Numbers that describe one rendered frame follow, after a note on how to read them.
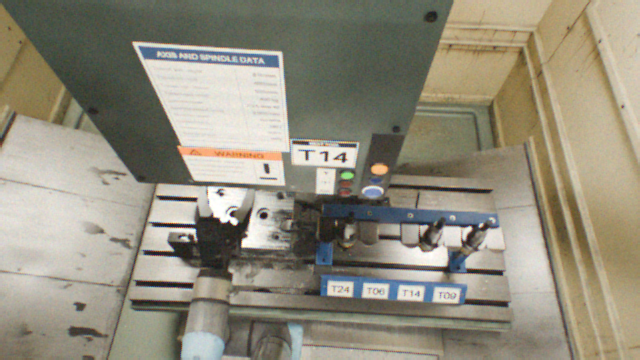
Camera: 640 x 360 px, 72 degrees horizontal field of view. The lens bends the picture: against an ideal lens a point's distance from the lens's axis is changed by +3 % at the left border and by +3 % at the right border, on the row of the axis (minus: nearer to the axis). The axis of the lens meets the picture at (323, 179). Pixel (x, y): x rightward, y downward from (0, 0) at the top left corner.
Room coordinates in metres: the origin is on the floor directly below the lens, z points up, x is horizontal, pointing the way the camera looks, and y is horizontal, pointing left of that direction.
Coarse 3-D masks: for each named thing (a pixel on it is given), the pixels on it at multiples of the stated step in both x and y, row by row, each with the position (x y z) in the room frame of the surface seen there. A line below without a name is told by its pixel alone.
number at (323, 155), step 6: (318, 150) 0.34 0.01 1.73; (324, 150) 0.34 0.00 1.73; (330, 150) 0.34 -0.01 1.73; (336, 150) 0.34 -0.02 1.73; (342, 150) 0.34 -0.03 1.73; (348, 150) 0.34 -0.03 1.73; (318, 156) 0.34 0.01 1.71; (324, 156) 0.34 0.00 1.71; (330, 156) 0.34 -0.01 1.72; (336, 156) 0.34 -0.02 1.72; (342, 156) 0.34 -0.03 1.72; (348, 156) 0.34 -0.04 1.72; (318, 162) 0.34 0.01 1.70; (324, 162) 0.34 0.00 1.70; (330, 162) 0.34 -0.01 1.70; (336, 162) 0.34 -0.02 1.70; (342, 162) 0.34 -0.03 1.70; (348, 162) 0.34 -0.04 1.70
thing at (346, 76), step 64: (0, 0) 0.34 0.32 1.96; (64, 0) 0.34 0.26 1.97; (128, 0) 0.34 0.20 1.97; (192, 0) 0.34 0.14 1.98; (256, 0) 0.34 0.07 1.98; (320, 0) 0.34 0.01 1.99; (384, 0) 0.34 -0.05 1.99; (448, 0) 0.34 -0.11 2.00; (64, 64) 0.34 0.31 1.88; (128, 64) 0.34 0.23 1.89; (320, 64) 0.34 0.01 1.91; (384, 64) 0.34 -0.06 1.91; (128, 128) 0.34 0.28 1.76; (320, 128) 0.34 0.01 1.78; (384, 128) 0.34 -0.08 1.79
